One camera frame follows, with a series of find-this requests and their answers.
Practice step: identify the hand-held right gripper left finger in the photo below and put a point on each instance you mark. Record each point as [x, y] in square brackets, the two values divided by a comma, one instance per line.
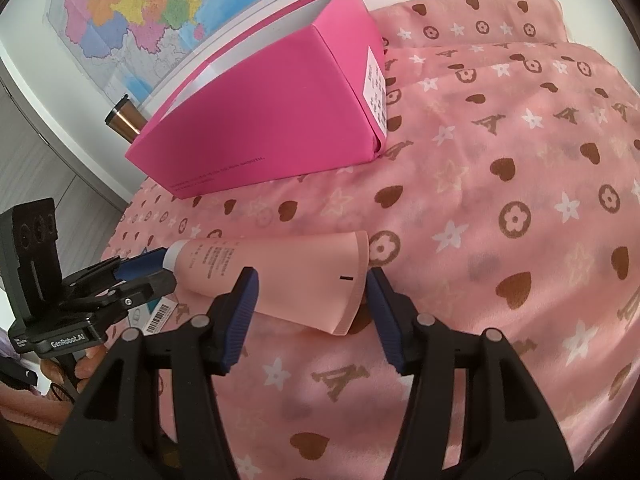
[241, 310]

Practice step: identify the white barcode packet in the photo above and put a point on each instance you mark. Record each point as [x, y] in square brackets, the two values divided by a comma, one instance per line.
[160, 315]

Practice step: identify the person's left forearm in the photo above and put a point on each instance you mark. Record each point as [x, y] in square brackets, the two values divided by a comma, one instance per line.
[30, 410]

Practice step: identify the pink printed blanket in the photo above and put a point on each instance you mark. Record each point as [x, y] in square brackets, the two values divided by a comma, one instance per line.
[500, 260]

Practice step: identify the pink cardboard box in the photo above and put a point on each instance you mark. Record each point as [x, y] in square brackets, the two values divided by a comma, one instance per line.
[260, 125]

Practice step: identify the copper metal tumbler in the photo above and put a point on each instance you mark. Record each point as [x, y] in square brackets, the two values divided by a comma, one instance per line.
[125, 120]

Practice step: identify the pink cosmetic tube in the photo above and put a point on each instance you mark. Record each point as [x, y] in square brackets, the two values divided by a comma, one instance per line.
[280, 275]

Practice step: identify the colourful wall map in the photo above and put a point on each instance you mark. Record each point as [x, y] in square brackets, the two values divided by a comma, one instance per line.
[150, 10]

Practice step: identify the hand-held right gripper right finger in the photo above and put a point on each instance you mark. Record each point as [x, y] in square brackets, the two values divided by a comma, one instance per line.
[382, 315]

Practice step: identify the person's left hand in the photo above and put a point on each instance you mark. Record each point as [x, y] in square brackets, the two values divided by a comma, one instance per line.
[85, 367]

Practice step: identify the grey wardrobe door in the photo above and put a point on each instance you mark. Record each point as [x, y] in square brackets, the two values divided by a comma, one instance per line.
[45, 160]

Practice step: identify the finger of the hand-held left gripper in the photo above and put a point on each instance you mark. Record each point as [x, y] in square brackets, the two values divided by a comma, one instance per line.
[150, 287]
[142, 264]

